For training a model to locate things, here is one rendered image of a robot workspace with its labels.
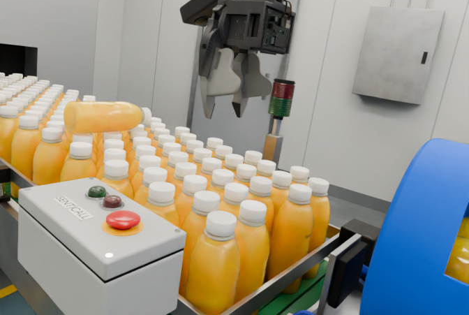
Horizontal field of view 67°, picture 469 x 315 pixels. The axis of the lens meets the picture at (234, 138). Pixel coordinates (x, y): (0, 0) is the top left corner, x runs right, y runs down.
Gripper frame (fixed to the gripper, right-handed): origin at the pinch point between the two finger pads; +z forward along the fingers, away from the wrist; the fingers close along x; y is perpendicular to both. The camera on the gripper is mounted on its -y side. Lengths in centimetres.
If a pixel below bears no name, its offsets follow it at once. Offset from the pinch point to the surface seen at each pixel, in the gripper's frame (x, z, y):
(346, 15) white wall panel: 318, -66, -125
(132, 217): -15.7, 11.2, 3.1
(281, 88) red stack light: 45.9, -1.3, -19.0
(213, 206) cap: -0.6, 14.1, 1.7
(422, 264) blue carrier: -1.1, 9.4, 28.7
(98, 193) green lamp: -14.8, 11.6, -5.3
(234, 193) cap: 5.1, 13.7, 0.7
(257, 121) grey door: 301, 59, -200
